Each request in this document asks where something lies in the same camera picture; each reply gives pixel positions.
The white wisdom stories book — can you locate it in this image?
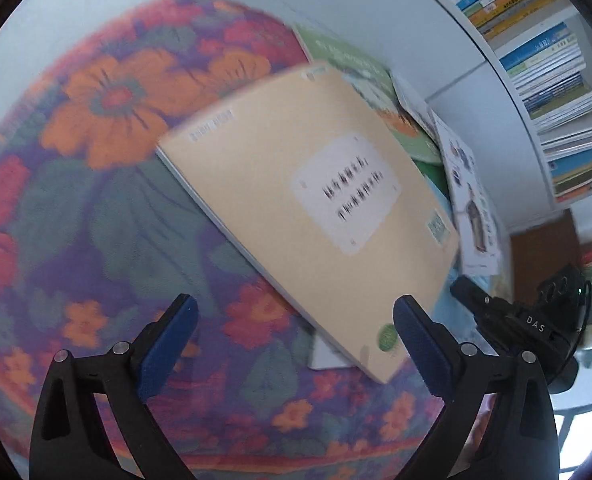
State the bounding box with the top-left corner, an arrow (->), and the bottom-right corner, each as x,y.
433,113 -> 502,276

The floral quilted mat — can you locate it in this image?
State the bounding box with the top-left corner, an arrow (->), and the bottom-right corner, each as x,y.
0,0 -> 441,479

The beige cover book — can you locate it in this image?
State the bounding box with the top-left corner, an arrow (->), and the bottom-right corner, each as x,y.
157,63 -> 460,383

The green world history book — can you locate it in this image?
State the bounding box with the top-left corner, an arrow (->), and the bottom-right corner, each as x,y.
294,24 -> 442,166

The brown wooden cabinet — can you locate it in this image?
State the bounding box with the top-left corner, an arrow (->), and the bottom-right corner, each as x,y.
510,209 -> 581,304

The white bookshelf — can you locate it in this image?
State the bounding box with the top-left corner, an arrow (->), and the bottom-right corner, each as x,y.
450,0 -> 592,206

